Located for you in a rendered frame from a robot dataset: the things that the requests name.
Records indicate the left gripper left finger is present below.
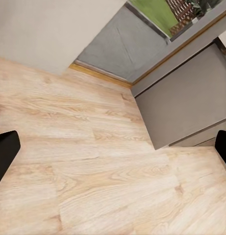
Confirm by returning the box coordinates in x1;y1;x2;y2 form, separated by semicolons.
0;130;21;182

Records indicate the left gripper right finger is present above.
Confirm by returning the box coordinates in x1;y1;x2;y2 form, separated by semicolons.
215;130;226;163

